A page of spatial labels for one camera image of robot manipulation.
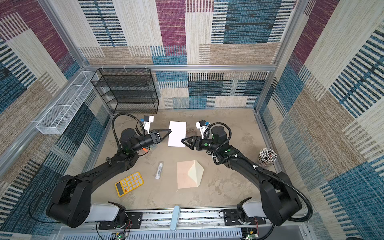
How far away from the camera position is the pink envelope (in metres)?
0.87

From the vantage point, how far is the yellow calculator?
0.83 metres

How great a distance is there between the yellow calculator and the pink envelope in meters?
0.21
